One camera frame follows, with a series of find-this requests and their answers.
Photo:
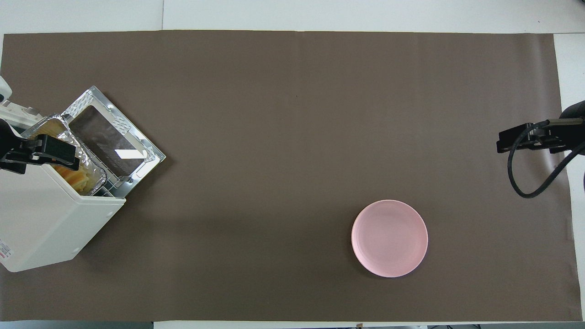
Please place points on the brown table mat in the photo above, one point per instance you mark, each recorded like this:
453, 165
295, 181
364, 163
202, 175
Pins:
274, 160

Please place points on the sliced yellow bread loaf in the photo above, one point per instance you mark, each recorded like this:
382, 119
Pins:
75, 176

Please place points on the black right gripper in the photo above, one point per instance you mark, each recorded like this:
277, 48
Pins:
573, 125

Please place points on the pink round plate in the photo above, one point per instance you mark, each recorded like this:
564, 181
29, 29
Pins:
389, 238

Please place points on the cream toaster oven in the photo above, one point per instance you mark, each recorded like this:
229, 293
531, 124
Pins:
45, 219

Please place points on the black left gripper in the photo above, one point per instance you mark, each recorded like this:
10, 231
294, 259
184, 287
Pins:
10, 146

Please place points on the glass oven door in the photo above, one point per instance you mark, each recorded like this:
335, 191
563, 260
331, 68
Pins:
107, 137

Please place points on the aluminium foil tray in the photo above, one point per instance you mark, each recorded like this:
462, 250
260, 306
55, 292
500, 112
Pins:
93, 176

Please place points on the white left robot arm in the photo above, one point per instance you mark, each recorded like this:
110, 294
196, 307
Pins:
3, 89

